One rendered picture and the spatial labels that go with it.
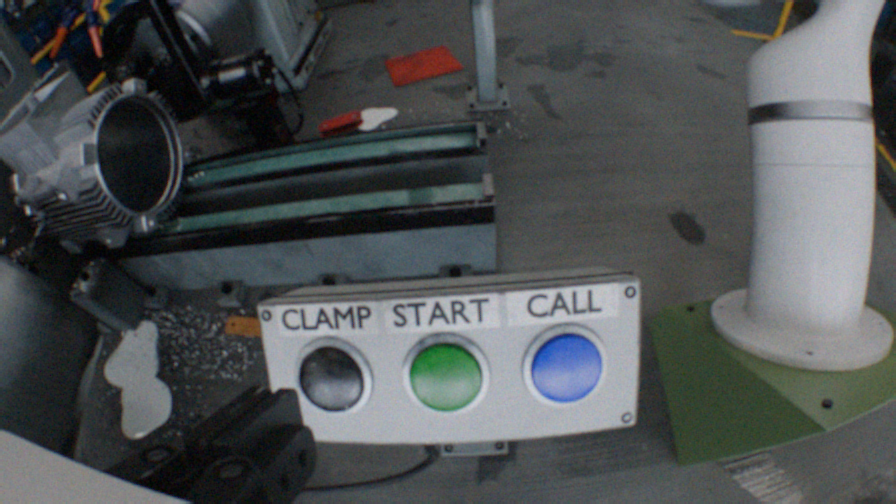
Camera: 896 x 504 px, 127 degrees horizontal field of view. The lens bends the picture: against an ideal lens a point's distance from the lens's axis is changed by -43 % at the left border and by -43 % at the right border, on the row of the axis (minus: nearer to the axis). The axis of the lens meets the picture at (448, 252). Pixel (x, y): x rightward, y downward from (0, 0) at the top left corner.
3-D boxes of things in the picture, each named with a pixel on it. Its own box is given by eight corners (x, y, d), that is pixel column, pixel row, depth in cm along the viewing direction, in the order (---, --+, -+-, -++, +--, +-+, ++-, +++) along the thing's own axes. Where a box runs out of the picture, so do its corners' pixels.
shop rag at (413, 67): (446, 47, 83) (446, 43, 83) (463, 69, 77) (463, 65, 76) (383, 63, 82) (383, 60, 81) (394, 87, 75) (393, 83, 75)
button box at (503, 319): (316, 401, 22) (276, 444, 16) (299, 286, 21) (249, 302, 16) (606, 387, 20) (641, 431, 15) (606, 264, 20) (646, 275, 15)
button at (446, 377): (417, 398, 17) (411, 416, 15) (411, 336, 17) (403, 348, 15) (483, 395, 17) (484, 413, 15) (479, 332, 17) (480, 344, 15)
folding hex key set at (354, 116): (321, 140, 68) (317, 133, 67) (319, 131, 70) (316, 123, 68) (365, 126, 69) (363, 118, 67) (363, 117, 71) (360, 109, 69)
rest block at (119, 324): (117, 330, 50) (65, 296, 40) (129, 294, 54) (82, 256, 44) (138, 331, 49) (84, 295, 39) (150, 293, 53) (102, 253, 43)
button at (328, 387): (316, 398, 17) (301, 414, 16) (307, 339, 17) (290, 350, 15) (375, 399, 17) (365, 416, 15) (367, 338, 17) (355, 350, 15)
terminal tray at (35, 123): (20, 182, 32) (-13, 146, 26) (58, 129, 38) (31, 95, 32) (60, 164, 31) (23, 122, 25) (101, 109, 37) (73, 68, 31)
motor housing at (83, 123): (77, 267, 42) (-13, 188, 27) (124, 176, 53) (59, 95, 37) (157, 258, 41) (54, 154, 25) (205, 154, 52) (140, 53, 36)
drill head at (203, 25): (125, 167, 56) (45, 61, 35) (207, 54, 78) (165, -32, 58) (226, 140, 54) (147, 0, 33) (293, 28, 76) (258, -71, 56)
